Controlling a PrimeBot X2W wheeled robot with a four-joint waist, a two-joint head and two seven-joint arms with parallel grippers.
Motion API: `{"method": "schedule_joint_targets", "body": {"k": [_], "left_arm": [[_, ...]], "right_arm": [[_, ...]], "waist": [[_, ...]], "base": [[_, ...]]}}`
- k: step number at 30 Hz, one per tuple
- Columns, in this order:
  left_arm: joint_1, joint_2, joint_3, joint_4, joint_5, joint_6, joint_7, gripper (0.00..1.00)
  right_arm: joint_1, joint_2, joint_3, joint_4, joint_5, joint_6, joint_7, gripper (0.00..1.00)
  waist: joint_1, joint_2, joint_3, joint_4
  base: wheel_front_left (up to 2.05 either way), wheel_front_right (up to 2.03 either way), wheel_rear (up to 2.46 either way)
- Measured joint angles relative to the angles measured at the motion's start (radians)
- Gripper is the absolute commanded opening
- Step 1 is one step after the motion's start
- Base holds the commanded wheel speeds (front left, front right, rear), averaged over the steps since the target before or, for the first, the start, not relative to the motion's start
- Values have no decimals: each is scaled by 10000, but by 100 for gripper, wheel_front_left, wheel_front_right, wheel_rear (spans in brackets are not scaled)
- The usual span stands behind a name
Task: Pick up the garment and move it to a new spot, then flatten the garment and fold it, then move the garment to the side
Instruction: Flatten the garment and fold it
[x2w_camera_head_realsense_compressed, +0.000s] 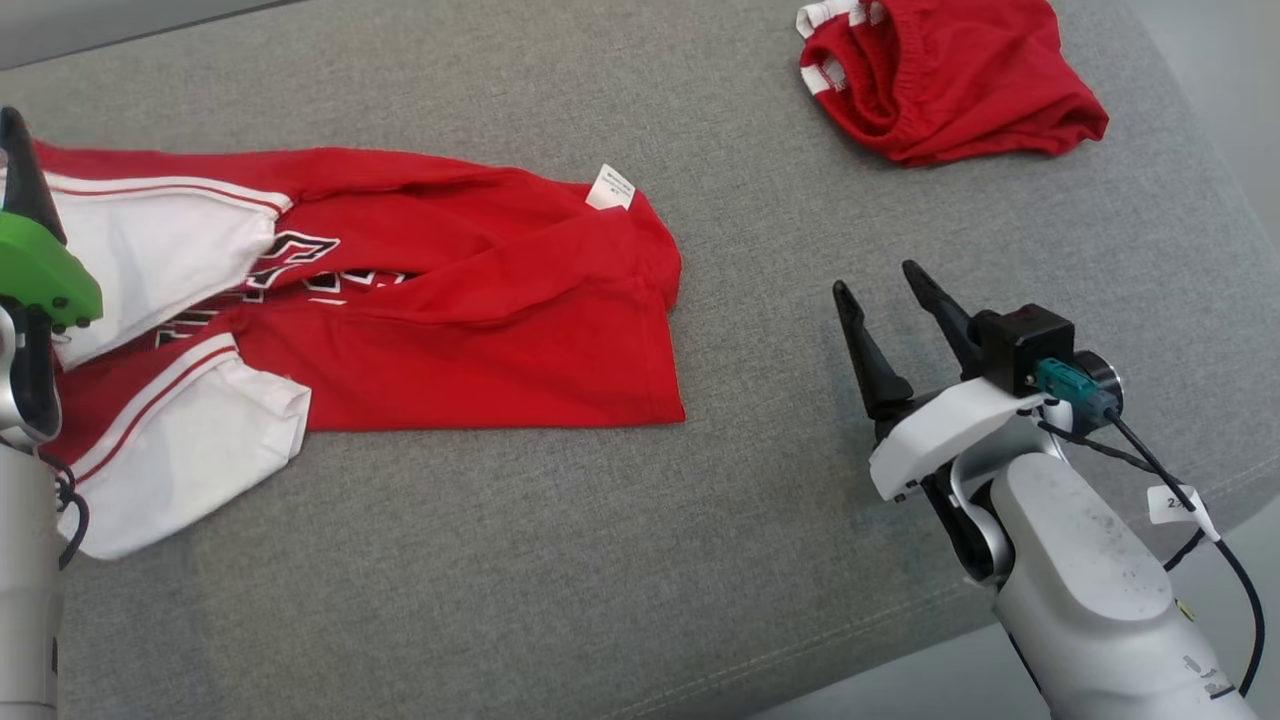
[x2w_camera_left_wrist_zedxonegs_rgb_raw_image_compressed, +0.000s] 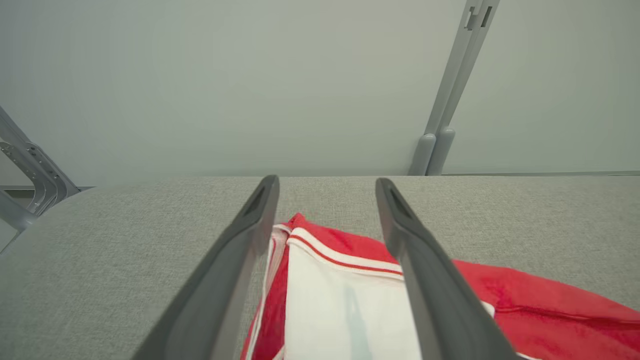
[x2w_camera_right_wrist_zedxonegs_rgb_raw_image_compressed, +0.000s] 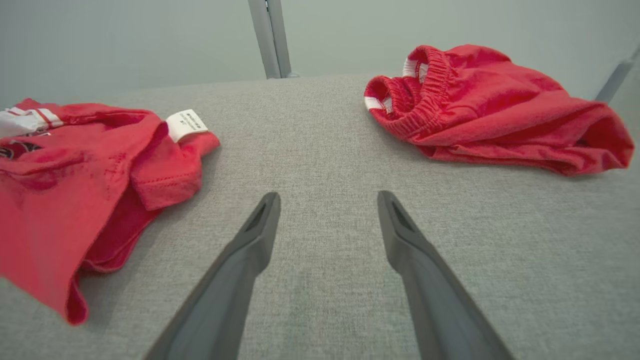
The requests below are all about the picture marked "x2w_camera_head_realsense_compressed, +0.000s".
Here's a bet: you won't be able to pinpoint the red jersey with white sleeves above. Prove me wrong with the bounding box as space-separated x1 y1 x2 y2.
28 143 688 561

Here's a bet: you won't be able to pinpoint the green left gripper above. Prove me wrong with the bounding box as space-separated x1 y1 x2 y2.
0 105 103 331

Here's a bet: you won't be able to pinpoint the red shorts with white stripes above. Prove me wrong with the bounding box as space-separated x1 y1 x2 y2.
797 0 1110 168

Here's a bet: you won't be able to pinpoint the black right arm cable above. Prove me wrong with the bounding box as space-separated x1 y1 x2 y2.
1040 415 1267 698

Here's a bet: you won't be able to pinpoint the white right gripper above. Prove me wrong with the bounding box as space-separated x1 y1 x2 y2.
833 260 1063 503

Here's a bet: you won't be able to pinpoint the teal right camera connector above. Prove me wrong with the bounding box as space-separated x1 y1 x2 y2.
1035 358 1121 429

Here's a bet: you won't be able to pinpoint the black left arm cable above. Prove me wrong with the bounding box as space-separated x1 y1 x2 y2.
35 450 93 573

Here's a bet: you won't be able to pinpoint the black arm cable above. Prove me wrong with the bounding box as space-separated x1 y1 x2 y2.
1040 415 1267 698
35 450 93 573

